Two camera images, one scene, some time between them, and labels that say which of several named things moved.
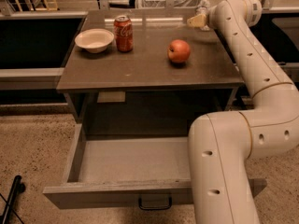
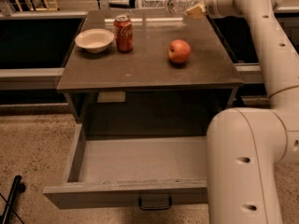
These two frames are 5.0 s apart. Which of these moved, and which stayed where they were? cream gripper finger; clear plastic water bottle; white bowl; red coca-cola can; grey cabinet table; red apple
Moved: clear plastic water bottle; cream gripper finger
Stayed: red coca-cola can; white bowl; grey cabinet table; red apple
